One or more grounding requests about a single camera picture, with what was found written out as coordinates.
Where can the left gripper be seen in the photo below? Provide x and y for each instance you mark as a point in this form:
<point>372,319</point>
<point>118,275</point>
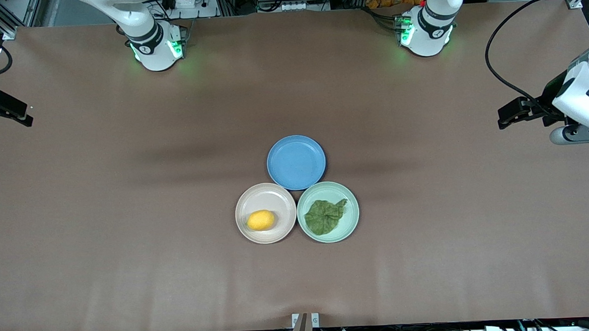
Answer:
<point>545,103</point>

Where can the green lettuce leaf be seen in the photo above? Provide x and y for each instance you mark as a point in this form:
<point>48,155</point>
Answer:
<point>324,218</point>

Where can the yellow lemon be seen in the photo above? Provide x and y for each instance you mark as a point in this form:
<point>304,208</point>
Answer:
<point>261,220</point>

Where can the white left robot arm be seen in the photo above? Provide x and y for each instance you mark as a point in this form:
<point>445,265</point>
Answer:
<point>428,35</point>

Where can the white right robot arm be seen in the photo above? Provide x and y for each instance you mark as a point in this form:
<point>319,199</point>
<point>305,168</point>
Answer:
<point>155,52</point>

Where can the pale green plate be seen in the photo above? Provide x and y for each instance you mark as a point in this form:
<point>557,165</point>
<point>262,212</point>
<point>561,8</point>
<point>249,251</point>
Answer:
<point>344,230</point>

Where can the white power strip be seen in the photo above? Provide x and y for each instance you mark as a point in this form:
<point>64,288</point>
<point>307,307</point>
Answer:
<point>297,6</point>
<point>208,11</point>

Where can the blue plate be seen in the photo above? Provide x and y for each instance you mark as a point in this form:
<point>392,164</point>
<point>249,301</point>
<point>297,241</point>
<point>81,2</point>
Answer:
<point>296,163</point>

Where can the beige plate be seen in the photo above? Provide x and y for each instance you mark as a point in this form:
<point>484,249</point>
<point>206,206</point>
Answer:
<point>276,201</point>

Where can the white mount bracket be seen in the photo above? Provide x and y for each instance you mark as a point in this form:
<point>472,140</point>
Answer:
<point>315,320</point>

